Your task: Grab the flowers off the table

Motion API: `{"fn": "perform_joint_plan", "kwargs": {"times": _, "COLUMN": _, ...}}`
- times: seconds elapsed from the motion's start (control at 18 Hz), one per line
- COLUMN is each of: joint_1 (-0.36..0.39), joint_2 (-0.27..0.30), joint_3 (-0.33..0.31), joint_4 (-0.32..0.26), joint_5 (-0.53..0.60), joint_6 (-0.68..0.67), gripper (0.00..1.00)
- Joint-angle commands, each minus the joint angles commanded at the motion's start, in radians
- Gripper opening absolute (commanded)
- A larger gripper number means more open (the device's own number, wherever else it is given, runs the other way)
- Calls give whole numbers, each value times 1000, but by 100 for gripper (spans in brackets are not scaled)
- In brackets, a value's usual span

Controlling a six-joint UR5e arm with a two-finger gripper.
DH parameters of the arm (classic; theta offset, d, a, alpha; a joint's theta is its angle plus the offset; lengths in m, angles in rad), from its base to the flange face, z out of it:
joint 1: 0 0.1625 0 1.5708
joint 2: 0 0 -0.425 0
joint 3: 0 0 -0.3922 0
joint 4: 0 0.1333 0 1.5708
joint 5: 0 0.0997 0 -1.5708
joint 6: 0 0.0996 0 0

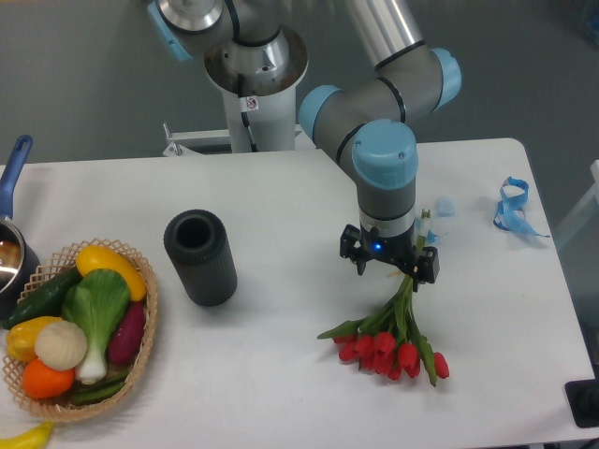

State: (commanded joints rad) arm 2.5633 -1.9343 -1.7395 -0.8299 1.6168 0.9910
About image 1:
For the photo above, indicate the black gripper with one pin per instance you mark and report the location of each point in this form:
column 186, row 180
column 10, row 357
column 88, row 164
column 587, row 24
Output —
column 360, row 247

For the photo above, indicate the red tulip bouquet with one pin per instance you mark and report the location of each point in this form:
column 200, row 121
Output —
column 389, row 341

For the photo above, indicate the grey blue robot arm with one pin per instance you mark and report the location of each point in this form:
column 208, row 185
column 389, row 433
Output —
column 366, row 133

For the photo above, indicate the light blue plastic cap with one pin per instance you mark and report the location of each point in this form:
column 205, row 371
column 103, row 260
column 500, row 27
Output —
column 445, row 207

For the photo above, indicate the blue ribbon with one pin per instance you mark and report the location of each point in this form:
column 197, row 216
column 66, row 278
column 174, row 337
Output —
column 509, row 214

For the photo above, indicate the dark grey ribbed vase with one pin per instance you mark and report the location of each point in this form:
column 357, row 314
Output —
column 197, row 245

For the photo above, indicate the black device at edge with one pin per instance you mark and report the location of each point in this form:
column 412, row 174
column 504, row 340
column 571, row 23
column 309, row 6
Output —
column 583, row 401

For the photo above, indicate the purple sweet potato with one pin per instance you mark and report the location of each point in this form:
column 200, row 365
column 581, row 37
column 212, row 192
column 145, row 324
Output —
column 126, row 341

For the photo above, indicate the green bok choy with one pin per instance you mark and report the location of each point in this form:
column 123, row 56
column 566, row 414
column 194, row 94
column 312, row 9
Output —
column 97, row 305

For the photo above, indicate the green bean pods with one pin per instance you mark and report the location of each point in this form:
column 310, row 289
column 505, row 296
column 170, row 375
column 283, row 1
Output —
column 95, row 393

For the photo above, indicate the woven wicker basket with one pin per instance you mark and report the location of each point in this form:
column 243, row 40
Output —
column 60, row 409

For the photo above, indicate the cream garlic bulb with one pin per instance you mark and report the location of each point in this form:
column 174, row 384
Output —
column 61, row 345

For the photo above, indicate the dark green cucumber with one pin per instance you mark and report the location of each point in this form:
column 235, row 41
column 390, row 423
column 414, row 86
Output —
column 46, row 300

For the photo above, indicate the orange fruit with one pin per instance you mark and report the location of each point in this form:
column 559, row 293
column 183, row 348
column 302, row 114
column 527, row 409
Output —
column 41, row 382

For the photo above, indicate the yellow bell pepper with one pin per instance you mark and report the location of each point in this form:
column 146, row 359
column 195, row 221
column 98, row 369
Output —
column 22, row 337

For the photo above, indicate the yellow banana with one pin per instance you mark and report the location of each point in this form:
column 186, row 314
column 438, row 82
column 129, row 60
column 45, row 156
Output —
column 34, row 438

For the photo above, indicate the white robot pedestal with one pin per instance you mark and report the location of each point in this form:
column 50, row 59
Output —
column 258, row 85

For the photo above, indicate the white metal bracket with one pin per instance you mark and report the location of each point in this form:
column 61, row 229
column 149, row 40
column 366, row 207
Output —
column 215, row 142

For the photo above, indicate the blue handled saucepan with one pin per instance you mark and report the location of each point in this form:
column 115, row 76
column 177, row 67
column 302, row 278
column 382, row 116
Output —
column 18, row 259

